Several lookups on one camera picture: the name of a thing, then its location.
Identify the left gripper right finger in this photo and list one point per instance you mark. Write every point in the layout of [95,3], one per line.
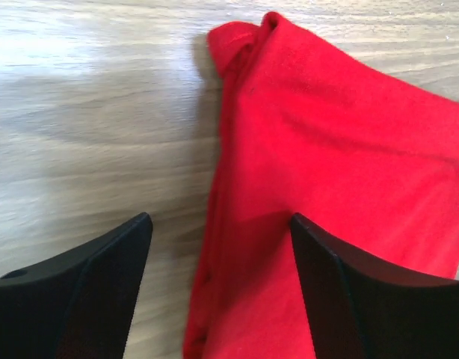
[360,306]

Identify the red t-shirt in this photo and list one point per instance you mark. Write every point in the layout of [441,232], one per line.
[306,128]

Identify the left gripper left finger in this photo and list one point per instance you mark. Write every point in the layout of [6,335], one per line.
[78,304]

